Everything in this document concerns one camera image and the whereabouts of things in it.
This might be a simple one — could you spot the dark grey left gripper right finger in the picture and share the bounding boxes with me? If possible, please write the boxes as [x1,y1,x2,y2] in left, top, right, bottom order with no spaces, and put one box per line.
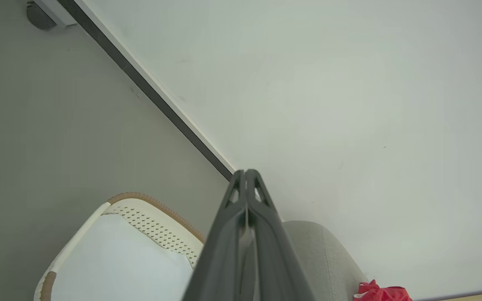
[245,169,316,301]

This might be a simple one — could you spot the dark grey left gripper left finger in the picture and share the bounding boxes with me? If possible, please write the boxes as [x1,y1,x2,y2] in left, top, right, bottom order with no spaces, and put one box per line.
[182,169,249,301]

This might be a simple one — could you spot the red clothing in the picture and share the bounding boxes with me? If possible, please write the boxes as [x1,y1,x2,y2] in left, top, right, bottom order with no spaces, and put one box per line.
[353,279,413,301]

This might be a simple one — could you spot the cream perforated laundry basket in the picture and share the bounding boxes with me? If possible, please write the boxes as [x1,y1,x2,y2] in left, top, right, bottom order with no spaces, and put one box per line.
[33,192,206,301]

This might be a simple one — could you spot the grey fabric sofa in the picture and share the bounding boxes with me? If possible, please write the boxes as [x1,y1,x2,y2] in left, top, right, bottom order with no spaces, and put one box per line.
[282,220,369,301]

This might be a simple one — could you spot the black baseboard strip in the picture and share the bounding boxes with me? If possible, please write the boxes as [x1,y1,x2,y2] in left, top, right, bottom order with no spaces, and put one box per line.
[56,0,236,181]

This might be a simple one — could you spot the black round frame foot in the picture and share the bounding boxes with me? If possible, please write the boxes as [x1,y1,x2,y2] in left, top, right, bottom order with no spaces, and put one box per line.
[26,1,58,31]

